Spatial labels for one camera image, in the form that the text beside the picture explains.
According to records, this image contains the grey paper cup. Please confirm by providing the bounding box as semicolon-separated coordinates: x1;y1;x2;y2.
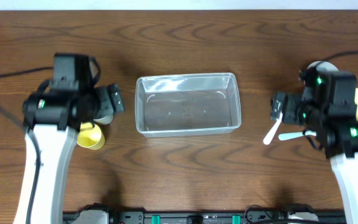
94;114;114;125

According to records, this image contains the yellow paper cup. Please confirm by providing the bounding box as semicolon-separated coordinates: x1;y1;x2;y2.
77;123;105;150

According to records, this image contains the clear plastic container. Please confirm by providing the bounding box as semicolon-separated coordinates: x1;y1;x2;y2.
135;72;242;138

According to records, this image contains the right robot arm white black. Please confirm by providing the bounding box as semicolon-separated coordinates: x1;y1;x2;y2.
264;67;358;223

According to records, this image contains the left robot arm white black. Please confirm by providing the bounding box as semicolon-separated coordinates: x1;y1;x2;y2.
14;53;124;223

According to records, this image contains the mint green plastic spoon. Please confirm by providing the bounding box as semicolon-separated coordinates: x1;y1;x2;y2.
278;131;316;141

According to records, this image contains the white plastic fork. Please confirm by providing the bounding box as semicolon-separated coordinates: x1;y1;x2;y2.
262;113;283;145

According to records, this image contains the grey plastic bowl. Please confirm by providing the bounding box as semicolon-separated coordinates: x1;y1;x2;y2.
307;61;339;72

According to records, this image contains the black mounting rail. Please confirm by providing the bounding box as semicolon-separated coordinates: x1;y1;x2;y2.
62;203;346;224

